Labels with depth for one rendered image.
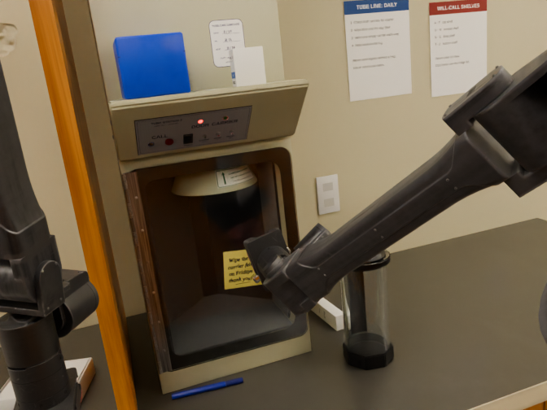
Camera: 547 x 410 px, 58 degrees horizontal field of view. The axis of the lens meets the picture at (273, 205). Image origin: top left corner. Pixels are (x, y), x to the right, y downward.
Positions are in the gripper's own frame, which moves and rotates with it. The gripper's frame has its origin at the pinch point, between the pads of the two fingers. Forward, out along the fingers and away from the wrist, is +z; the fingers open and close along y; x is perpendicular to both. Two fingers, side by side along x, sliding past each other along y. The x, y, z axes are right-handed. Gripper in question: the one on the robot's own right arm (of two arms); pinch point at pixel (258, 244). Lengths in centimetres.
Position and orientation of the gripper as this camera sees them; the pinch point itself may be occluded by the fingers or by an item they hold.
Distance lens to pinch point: 95.6
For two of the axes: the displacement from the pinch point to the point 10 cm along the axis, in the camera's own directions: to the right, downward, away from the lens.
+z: -3.1, -2.5, 9.2
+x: -8.9, 4.1, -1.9
